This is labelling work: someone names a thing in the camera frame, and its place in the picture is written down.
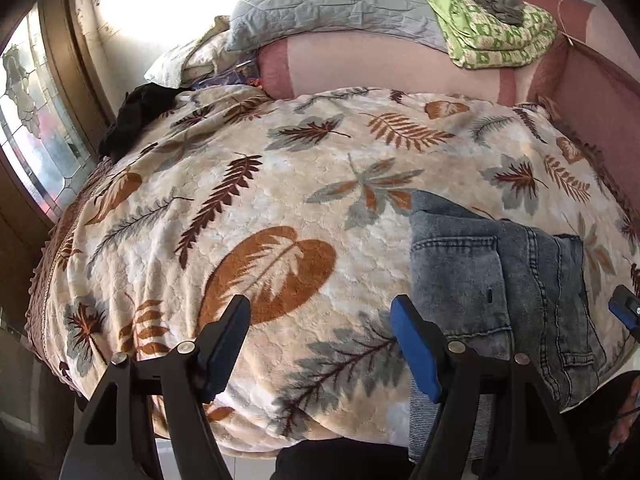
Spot pink bolster cushion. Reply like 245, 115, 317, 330
257, 30, 538, 108

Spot black crumpled cloth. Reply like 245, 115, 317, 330
98, 82, 193, 163

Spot thin cream cord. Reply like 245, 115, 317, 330
555, 0, 577, 44

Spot grey crumpled cloth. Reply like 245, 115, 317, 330
452, 0, 526, 26

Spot pink fringed bedspread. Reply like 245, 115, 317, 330
25, 155, 116, 396

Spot green patterned folded blanket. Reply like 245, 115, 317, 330
397, 0, 558, 70

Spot grey quilted pillow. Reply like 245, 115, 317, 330
225, 0, 448, 53

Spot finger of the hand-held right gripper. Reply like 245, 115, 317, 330
607, 284, 640, 332

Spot person's black-clothed leg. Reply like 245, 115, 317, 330
275, 437, 416, 480
565, 372, 640, 480

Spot purple patterned packet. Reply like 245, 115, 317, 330
192, 60, 263, 91

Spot cream leaf print blanket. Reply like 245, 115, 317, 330
25, 85, 640, 456

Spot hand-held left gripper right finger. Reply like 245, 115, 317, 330
390, 294, 583, 480

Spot grey-blue denim pants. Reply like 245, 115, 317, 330
407, 190, 608, 463

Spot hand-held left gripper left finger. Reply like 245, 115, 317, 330
59, 294, 252, 480

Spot cream pillow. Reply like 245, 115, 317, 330
145, 15, 261, 88

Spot stained glass wooden door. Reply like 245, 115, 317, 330
0, 0, 118, 231

